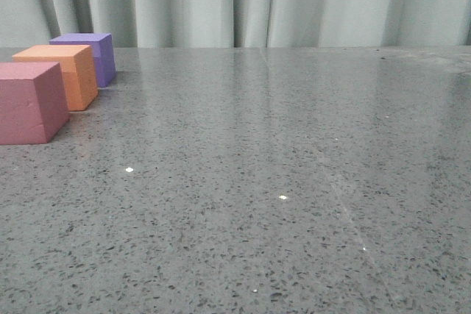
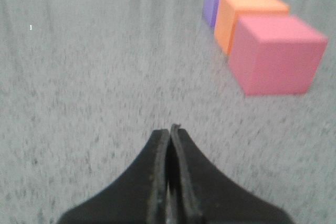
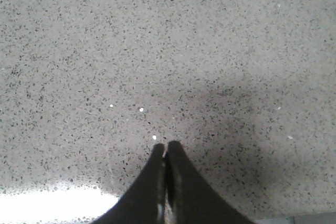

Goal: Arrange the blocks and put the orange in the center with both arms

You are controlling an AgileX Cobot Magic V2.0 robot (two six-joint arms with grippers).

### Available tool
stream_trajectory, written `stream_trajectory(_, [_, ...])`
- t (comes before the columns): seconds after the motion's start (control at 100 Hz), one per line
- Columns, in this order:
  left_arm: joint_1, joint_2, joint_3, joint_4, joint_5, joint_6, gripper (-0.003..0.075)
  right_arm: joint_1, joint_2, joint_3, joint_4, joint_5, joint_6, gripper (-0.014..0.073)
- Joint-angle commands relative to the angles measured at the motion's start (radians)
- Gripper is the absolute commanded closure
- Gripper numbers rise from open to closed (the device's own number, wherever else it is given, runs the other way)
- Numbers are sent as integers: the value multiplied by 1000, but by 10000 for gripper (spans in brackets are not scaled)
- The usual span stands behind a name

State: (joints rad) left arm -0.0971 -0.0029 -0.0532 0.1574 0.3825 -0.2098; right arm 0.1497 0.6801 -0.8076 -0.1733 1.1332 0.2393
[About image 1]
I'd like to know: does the grey-green curtain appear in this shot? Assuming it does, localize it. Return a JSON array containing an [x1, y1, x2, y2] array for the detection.
[[1, 0, 470, 48]]

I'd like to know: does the orange foam cube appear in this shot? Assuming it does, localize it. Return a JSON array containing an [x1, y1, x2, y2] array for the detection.
[[13, 45, 98, 111]]

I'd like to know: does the purple foam cube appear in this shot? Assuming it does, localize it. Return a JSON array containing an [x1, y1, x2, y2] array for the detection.
[[49, 33, 116, 88]]

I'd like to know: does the pink foam cube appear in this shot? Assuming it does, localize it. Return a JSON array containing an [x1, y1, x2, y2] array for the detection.
[[1, 62, 69, 145]]

